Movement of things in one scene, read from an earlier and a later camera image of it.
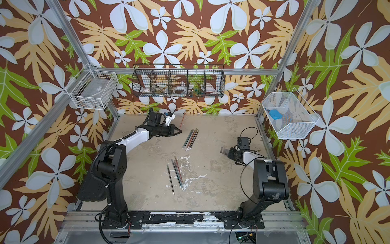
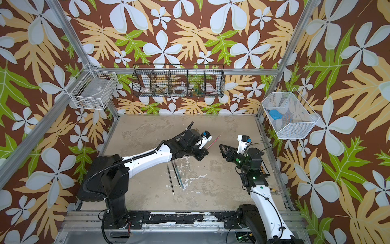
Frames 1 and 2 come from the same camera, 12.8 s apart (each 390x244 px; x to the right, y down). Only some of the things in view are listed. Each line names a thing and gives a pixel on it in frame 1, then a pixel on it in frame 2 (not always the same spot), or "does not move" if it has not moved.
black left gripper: x=171 y=130 → x=203 y=152
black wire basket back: x=178 y=80 does not move
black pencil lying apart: x=170 y=180 does not move
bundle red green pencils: x=176 y=167 does not move
